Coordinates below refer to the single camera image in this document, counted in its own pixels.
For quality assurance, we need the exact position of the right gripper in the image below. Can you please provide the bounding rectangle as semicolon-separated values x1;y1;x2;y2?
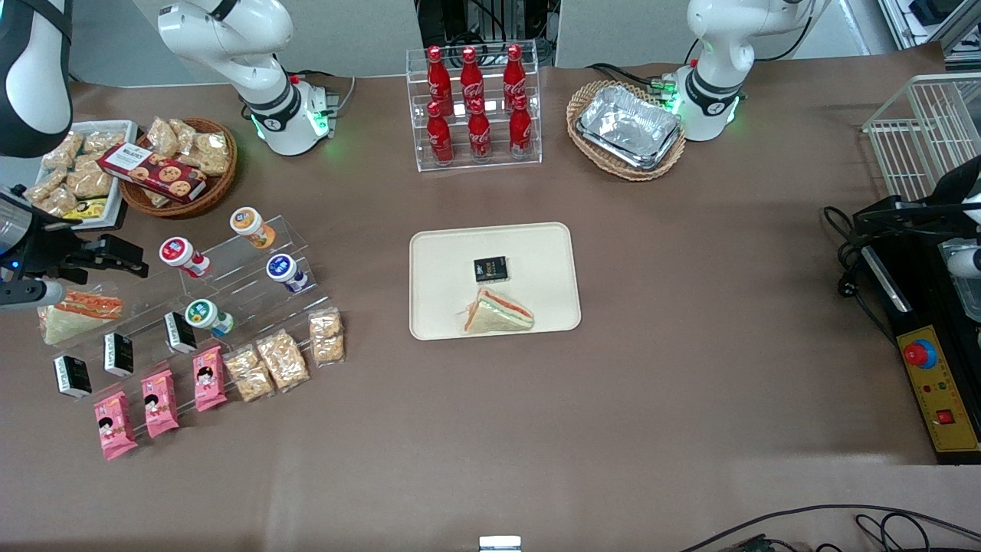
0;190;150;284

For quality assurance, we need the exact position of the green lid gum bottle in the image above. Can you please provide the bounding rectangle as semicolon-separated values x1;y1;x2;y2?
185;299;235;338

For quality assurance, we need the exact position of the red lid gum bottle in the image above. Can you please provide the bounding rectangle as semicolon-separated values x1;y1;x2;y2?
159;237;212;278

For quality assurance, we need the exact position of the white rectangular snack tray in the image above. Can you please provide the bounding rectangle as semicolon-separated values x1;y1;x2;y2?
31;120;139;231

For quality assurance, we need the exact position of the orange lid gum bottle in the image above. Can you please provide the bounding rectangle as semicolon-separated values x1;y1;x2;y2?
230;206;277;250

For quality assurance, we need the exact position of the beige plastic tray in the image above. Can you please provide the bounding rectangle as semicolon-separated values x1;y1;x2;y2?
409;222;582;340

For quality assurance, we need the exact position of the aluminium foil tray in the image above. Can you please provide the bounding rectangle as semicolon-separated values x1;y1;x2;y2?
576;123;684;171
579;84;681;163

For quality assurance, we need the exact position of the wrapped triangle sandwich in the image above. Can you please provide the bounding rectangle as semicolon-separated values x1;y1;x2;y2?
460;287;535;335
38;290;123;346

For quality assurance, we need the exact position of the clear acrylic stepped stand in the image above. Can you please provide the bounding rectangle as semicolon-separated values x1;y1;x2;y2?
34;253;231;461
178;215;347;403

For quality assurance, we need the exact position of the red cookie box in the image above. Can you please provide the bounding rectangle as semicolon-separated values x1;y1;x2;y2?
97;143;208;203

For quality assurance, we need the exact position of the dark brown wicker basket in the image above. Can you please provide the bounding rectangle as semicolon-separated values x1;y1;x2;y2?
119;117;238;219

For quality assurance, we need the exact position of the pink cartoon snack pack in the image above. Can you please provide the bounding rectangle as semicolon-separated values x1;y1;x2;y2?
94;391;139;462
192;346;228;413
141;370;180;439

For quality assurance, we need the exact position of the clear rice cracker pack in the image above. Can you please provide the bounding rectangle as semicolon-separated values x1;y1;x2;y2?
224;345;275;403
255;330;311;393
309;307;346;366

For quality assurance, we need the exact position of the red cola bottle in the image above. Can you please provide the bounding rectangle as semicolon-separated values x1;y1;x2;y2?
468;97;493;162
502;44;528;104
426;45;454;116
509;94;533;158
460;46;485;108
426;100;454;165

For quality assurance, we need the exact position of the clear acrylic bottle rack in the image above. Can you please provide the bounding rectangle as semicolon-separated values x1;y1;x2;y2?
406;40;543;173

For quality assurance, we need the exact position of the black equipment rack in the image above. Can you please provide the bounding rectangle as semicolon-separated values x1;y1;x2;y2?
418;0;558;68

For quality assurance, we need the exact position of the light tan wicker basket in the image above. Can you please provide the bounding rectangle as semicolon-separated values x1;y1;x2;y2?
566;80;687;182

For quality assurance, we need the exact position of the small dark device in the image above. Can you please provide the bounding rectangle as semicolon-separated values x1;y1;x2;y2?
720;535;809;552

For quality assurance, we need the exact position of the shiny clear container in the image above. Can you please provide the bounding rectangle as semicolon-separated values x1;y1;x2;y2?
941;238;981;323

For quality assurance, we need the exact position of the grey arm base cable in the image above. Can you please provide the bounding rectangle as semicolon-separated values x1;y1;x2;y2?
291;71;358;116

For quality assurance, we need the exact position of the black arm base cable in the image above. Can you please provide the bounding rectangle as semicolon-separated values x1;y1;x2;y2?
589;61;679;99

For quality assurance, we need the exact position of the black machine power cable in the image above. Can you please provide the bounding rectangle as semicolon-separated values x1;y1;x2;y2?
824;205;896;346

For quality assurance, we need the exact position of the white wire basket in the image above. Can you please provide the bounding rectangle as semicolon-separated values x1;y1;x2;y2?
862;73;981;204

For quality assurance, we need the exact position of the aluminium frame shelf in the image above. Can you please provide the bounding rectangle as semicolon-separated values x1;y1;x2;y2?
878;0;981;71

